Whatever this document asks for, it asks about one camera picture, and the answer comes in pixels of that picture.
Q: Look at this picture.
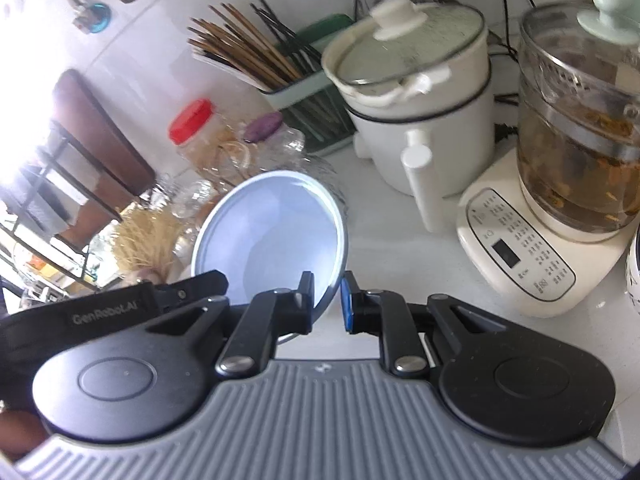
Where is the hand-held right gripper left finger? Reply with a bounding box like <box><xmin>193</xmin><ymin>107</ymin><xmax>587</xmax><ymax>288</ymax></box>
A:
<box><xmin>145</xmin><ymin>270</ymin><xmax>317</xmax><ymax>379</ymax></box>

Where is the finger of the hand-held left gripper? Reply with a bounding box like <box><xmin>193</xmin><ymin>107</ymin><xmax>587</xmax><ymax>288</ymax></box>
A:
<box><xmin>151</xmin><ymin>269</ymin><xmax>229</xmax><ymax>315</ymax></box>

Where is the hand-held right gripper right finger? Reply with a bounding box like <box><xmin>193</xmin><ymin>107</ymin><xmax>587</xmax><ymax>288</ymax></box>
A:
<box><xmin>340</xmin><ymin>270</ymin><xmax>507</xmax><ymax>379</ymax></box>

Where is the pale blue bowl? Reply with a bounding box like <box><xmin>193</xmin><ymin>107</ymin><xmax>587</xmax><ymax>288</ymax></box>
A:
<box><xmin>190</xmin><ymin>170</ymin><xmax>349</xmax><ymax>347</ymax></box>

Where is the person's left hand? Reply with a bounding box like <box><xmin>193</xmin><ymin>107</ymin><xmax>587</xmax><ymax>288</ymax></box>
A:
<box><xmin>0</xmin><ymin>408</ymin><xmax>47</xmax><ymax>465</ymax></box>

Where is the bundle of dried noodles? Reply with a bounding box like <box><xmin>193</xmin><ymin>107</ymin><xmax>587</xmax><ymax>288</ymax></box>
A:
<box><xmin>112</xmin><ymin>206</ymin><xmax>182</xmax><ymax>282</ymax></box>

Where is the black metal dish rack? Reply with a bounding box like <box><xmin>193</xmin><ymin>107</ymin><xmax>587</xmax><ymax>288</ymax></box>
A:
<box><xmin>0</xmin><ymin>119</ymin><xmax>127</xmax><ymax>293</ymax></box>

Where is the cluster of clear glass cups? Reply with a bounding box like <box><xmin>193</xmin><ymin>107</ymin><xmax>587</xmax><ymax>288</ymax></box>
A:
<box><xmin>265</xmin><ymin>125</ymin><xmax>352</xmax><ymax>206</ymax></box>

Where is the red-lidded clear plastic jar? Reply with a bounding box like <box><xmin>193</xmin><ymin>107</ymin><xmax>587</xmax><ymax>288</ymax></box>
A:
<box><xmin>168</xmin><ymin>98</ymin><xmax>262</xmax><ymax>182</ymax></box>

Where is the cream kettle base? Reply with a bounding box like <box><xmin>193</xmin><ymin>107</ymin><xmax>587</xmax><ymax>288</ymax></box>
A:
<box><xmin>455</xmin><ymin>147</ymin><xmax>640</xmax><ymax>319</ymax></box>

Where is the purple glass cup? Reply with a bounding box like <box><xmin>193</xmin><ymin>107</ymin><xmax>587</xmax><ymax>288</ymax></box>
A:
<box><xmin>243</xmin><ymin>112</ymin><xmax>284</xmax><ymax>144</ymax></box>

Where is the brown wooden cutting board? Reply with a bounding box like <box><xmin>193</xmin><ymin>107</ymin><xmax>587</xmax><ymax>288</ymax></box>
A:
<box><xmin>50</xmin><ymin>68</ymin><xmax>157</xmax><ymax>197</ymax></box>

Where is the green chopstick holder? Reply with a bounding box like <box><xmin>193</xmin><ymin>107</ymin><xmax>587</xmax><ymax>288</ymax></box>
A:
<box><xmin>259</xmin><ymin>13</ymin><xmax>360</xmax><ymax>157</ymax></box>

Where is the white electric cooking pot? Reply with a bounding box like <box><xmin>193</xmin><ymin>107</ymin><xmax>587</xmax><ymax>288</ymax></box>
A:
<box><xmin>322</xmin><ymin>40</ymin><xmax>497</xmax><ymax>234</ymax></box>

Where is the bundle of black chopsticks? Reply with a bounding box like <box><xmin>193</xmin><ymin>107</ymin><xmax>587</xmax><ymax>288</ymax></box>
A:
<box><xmin>249</xmin><ymin>0</ymin><xmax>327</xmax><ymax>77</ymax></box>

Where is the glass pot lid white knob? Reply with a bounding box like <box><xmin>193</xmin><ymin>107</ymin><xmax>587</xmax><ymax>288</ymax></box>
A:
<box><xmin>324</xmin><ymin>0</ymin><xmax>489</xmax><ymax>102</ymax></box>

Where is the glass kettle jug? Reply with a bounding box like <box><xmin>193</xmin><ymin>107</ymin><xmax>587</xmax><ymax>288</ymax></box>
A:
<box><xmin>517</xmin><ymin>0</ymin><xmax>640</xmax><ymax>234</ymax></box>

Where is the white patterned container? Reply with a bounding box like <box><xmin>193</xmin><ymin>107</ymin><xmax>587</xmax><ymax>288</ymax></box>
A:
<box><xmin>625</xmin><ymin>227</ymin><xmax>640</xmax><ymax>313</ymax></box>

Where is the blue hanging utensil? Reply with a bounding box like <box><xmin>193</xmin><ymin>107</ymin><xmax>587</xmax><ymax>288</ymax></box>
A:
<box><xmin>74</xmin><ymin>2</ymin><xmax>112</xmax><ymax>34</ymax></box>

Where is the black power cable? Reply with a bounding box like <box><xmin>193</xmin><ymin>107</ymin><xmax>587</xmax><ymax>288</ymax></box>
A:
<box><xmin>497</xmin><ymin>0</ymin><xmax>537</xmax><ymax>56</ymax></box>

